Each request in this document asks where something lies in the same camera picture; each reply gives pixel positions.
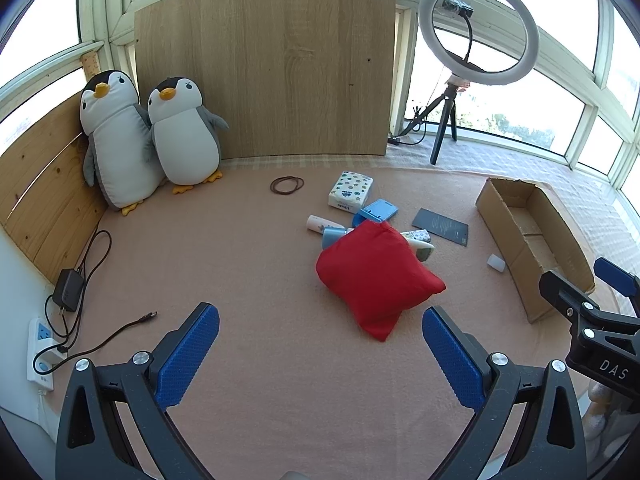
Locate pink cream tube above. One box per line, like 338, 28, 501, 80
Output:
306, 214, 344, 234

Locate plaid bed sheet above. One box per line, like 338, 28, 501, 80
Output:
222, 136, 639, 274

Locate right penguin plush toy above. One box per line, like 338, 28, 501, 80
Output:
146, 76, 230, 194

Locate polka dot tissue pack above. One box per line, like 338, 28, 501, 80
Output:
328, 171, 373, 214

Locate penguin plush toy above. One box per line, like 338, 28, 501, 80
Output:
146, 76, 230, 194
79, 70, 165, 216

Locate ring light black cable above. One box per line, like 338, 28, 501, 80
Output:
387, 77, 452, 148

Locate cardboard box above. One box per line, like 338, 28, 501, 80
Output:
476, 178, 596, 323

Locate pink blanket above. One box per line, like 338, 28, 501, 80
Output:
46, 161, 622, 480

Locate white sunscreen bottle blue cap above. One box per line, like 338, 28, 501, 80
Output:
321, 226, 352, 250

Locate black box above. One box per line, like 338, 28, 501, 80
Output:
412, 208, 469, 247

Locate patterned small tube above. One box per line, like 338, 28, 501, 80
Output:
401, 230, 435, 262

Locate pine headboard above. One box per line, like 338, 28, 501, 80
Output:
1, 93, 106, 283

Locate left penguin plush toy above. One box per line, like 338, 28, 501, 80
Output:
79, 70, 165, 216

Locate red cushion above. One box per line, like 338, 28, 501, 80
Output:
316, 220, 446, 341

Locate light wooden board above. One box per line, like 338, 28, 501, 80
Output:
134, 0, 396, 158

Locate brown hair ties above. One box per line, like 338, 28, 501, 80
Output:
269, 174, 306, 195

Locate right gloved hand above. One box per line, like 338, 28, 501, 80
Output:
582, 380, 614, 442

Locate white power strip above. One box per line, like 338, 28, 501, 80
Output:
26, 318, 66, 392

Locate black power adapter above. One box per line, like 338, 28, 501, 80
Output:
52, 268, 85, 312

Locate white ring light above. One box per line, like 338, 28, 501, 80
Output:
418, 0, 540, 86

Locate blue phone stand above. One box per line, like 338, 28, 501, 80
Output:
352, 198, 398, 228

